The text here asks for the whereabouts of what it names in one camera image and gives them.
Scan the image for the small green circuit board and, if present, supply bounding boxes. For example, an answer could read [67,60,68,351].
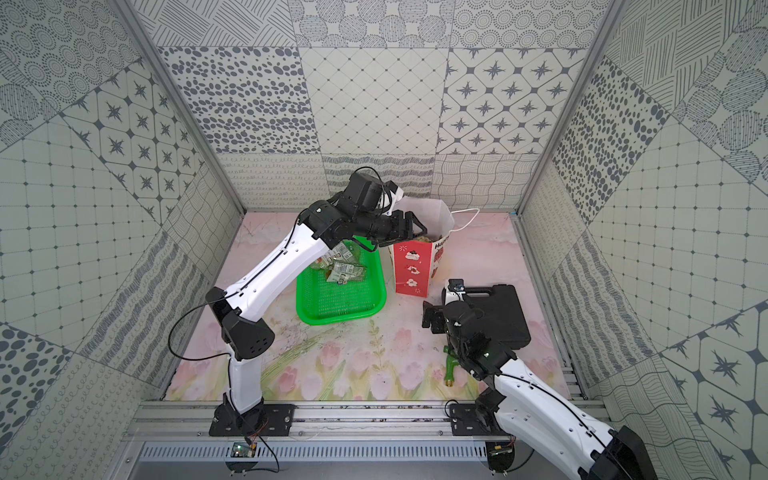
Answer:
[230,442,255,458]

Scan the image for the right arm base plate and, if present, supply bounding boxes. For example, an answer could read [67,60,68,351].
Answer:
[445,402,503,437]

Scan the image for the green plastic faucet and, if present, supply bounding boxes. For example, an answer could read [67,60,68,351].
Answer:
[443,345,459,387]

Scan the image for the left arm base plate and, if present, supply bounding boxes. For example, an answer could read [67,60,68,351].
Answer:
[209,403,296,437]

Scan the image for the black round connector board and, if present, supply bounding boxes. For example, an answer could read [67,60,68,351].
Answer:
[485,441,516,474]

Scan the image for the green soup packet back side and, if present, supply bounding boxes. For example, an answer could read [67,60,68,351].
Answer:
[326,262,366,285]

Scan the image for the black plastic tool case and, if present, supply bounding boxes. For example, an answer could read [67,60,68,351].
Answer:
[441,284,531,351]

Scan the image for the aluminium mounting rail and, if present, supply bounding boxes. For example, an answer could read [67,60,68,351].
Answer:
[119,400,619,443]

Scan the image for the white red paper gift bag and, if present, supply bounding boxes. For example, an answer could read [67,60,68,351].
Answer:
[390,197,480,298]

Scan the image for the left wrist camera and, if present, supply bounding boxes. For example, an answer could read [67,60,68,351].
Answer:
[382,182,405,214]

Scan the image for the green plastic basket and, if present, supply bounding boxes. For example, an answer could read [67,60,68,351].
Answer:
[296,242,387,326]

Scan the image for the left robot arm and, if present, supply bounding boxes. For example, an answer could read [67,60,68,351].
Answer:
[206,167,428,414]

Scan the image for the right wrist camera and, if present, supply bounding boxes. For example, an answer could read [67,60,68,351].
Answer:
[443,279,466,305]

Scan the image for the green soup packet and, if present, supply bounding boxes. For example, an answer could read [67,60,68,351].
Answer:
[326,262,366,285]
[317,240,360,270]

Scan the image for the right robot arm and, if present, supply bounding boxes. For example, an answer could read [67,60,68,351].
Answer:
[422,288,657,479]

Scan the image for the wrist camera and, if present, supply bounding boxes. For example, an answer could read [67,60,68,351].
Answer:
[382,182,405,214]
[443,279,466,305]

